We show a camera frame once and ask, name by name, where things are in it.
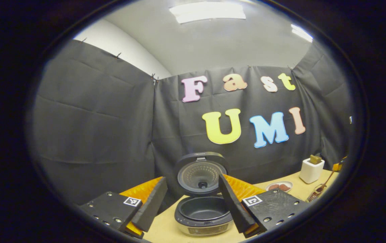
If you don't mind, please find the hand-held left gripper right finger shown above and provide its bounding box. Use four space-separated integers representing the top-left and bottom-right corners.
218 173 311 239

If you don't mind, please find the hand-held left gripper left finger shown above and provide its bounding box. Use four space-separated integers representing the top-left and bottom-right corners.
78 176 169 239

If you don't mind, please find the brown wooden spoon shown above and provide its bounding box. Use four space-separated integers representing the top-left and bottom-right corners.
311 170 336 199

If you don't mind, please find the dark grey rice cooker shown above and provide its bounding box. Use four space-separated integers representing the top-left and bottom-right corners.
174 152 234 237

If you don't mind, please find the white toaster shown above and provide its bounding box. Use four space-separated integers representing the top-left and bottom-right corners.
299 158 325 184

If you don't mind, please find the white oval plate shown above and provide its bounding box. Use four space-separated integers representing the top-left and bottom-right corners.
266 181 293 193

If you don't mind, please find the black backdrop cloth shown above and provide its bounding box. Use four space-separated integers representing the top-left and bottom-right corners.
33 39 354 213

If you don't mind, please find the small ceiling light panel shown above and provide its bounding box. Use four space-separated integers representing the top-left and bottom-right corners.
291 24 314 43

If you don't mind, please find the large ceiling light panel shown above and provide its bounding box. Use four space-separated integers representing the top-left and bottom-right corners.
169 2 246 24

